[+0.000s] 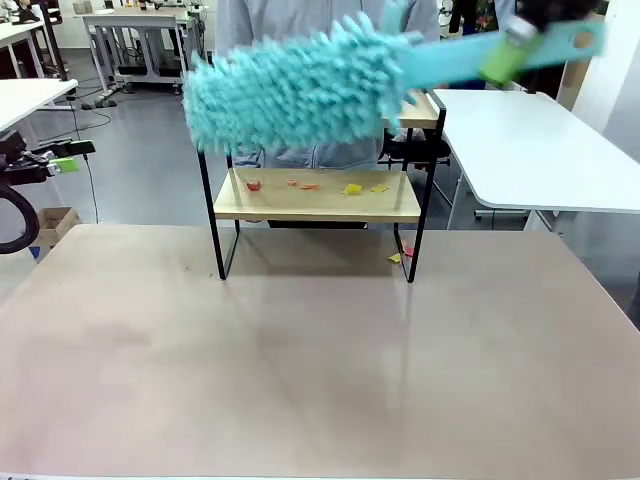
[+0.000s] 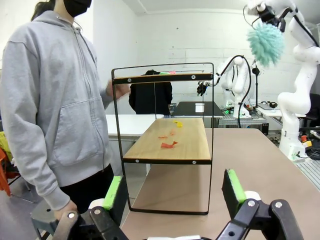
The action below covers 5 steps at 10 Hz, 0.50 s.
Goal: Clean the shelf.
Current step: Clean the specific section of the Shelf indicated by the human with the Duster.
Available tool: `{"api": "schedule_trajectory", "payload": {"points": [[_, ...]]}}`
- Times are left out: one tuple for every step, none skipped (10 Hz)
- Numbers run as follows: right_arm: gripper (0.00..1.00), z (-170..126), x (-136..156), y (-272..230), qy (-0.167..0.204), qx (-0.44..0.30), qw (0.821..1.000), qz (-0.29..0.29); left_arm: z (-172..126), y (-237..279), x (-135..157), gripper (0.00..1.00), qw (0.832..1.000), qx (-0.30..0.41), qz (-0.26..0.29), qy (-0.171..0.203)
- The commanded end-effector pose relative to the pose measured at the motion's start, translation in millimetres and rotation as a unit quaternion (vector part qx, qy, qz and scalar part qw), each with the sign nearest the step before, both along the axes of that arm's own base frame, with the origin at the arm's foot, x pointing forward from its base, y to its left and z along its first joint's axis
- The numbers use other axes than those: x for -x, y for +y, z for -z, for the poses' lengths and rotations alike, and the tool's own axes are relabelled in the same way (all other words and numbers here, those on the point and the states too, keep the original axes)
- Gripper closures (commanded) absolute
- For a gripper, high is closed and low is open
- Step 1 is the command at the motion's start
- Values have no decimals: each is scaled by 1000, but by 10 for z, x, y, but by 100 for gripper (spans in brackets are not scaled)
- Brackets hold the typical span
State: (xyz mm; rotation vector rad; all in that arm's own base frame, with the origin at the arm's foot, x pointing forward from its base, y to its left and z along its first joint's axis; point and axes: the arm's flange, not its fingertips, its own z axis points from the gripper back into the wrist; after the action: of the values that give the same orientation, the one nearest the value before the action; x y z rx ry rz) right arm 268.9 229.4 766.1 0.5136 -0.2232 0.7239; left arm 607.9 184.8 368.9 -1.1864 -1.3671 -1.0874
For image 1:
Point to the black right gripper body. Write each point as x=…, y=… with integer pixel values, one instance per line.
x=560, y=7

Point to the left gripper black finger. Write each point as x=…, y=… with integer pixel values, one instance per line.
x=65, y=165
x=75, y=148

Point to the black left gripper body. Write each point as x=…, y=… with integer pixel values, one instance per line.
x=17, y=167

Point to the teal chenille duster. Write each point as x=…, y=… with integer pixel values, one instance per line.
x=300, y=90

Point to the person in blue trousers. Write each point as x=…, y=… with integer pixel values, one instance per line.
x=487, y=15

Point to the black monitor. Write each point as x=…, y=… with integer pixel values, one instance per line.
x=550, y=82

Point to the cardboard box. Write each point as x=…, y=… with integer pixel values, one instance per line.
x=50, y=220

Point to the brown cardboard panel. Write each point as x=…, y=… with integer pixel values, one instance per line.
x=572, y=80

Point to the black office chair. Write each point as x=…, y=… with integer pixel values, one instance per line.
x=425, y=147

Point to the white desk with black pole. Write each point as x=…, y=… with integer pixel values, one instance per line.
x=15, y=32

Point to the yellow paper scrap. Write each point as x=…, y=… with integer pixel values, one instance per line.
x=380, y=188
x=395, y=258
x=353, y=189

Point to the red paper scrap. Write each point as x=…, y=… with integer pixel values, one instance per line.
x=406, y=248
x=254, y=186

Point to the person's grey hoodie torso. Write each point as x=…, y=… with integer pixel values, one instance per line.
x=300, y=15

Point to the grey metal frame table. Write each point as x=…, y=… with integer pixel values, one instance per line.
x=130, y=20

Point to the black frame wooden two-tier shelf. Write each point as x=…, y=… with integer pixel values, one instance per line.
x=320, y=212

